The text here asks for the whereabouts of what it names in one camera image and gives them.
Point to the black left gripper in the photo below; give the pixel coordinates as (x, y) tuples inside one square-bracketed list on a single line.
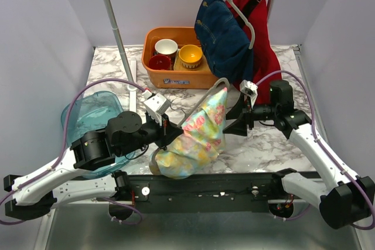
[(167, 132)]

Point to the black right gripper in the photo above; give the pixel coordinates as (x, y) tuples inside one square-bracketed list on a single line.
[(239, 126)]

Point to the grey hanger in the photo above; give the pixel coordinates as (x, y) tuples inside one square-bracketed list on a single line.
[(205, 97), (246, 22)]

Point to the floral cloth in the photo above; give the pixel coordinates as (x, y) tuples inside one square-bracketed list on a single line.
[(199, 138)]

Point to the red skirt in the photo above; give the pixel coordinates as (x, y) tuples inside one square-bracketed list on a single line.
[(265, 60)]

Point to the blue denim skirt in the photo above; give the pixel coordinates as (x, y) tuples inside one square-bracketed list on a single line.
[(224, 43)]

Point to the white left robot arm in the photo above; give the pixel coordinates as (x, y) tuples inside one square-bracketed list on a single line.
[(57, 183)]

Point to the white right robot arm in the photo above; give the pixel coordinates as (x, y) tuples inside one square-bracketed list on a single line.
[(343, 197)]

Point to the orange plastic basin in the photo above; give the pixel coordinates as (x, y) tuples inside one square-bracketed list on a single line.
[(189, 79)]

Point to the beige square plate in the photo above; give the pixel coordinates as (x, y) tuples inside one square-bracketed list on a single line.
[(202, 67)]

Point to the red cup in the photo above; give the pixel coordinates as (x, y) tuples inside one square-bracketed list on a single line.
[(160, 62)]

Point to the clear blue plastic bin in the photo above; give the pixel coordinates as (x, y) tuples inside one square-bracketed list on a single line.
[(92, 113)]

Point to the yellow bowl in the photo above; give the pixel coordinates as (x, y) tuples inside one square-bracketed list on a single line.
[(190, 56)]

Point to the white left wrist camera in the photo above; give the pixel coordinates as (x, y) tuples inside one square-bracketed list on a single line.
[(156, 105)]

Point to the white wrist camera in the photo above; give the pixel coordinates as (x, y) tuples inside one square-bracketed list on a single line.
[(156, 105), (249, 89)]

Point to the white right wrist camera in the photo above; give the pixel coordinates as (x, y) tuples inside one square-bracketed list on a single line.
[(249, 89)]

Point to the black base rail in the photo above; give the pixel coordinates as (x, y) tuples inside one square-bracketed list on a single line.
[(204, 193)]

